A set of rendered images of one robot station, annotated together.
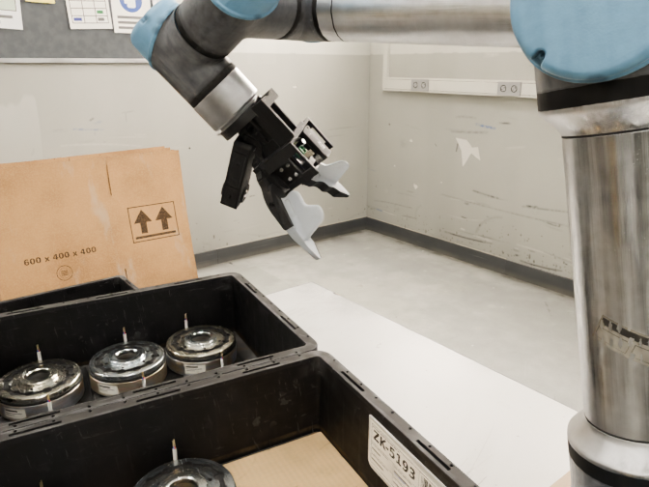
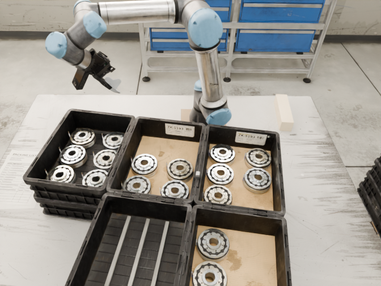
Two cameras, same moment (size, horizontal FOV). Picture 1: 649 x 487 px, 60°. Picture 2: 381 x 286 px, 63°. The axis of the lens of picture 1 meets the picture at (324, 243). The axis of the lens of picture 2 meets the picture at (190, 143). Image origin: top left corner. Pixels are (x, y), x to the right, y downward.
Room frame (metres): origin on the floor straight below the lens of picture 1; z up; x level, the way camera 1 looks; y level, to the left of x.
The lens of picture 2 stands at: (-0.17, 0.68, 1.78)
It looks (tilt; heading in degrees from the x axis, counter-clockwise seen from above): 45 degrees down; 306
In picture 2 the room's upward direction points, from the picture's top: 2 degrees clockwise
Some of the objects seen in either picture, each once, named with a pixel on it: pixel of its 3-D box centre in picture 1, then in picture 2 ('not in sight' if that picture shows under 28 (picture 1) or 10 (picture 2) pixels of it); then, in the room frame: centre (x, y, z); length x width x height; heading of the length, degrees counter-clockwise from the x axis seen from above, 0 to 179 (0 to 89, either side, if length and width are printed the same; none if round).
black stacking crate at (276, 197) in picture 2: not in sight; (238, 174); (0.12, -0.04, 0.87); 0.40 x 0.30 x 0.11; 119
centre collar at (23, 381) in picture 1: (39, 376); (59, 175); (0.65, 0.38, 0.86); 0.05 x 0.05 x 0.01
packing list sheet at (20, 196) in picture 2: not in sight; (19, 177); (0.92, 0.44, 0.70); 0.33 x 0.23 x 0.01; 128
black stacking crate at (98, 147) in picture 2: (134, 376); (88, 155); (0.64, 0.25, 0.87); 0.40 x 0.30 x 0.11; 119
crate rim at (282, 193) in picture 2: not in sight; (240, 165); (0.12, -0.04, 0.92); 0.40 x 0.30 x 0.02; 119
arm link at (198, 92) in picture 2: not in sight; (206, 93); (0.49, -0.35, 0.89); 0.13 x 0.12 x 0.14; 144
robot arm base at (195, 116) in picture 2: not in sight; (204, 112); (0.50, -0.36, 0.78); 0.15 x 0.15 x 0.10
